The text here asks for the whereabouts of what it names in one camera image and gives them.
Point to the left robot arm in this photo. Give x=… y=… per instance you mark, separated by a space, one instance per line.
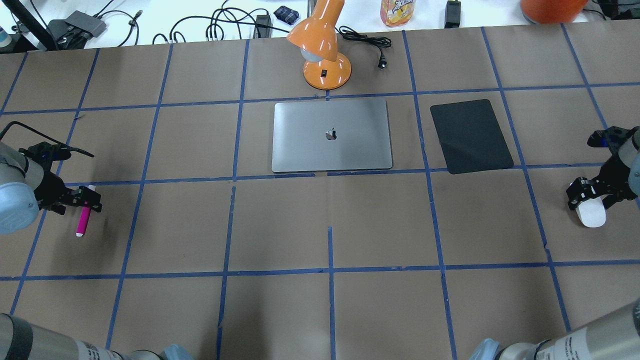
x=27 y=185

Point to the dark blue pouch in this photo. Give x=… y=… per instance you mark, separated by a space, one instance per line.
x=287 y=15

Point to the silver laptop notebook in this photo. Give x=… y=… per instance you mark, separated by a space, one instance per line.
x=337 y=135

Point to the orange juice bottle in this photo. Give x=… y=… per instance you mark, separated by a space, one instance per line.
x=396 y=13

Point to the white computer mouse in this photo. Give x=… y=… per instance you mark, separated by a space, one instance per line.
x=591 y=211

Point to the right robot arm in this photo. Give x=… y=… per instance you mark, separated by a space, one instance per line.
x=618 y=178

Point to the orange desk lamp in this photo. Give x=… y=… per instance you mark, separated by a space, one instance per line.
x=325 y=68

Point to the orange bucket grey lid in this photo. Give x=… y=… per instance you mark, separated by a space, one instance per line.
x=551 y=11

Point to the pink marker pen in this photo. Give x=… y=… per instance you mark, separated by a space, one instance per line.
x=83 y=221

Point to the black monitor stand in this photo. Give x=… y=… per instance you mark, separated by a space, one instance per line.
x=32 y=24

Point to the black power adapter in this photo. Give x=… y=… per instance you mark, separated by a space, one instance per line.
x=453 y=14

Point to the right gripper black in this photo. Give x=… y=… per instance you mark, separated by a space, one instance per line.
x=614 y=178

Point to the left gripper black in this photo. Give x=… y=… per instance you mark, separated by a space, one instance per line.
x=50 y=189

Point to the black mousepad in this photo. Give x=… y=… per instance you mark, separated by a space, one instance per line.
x=470 y=137

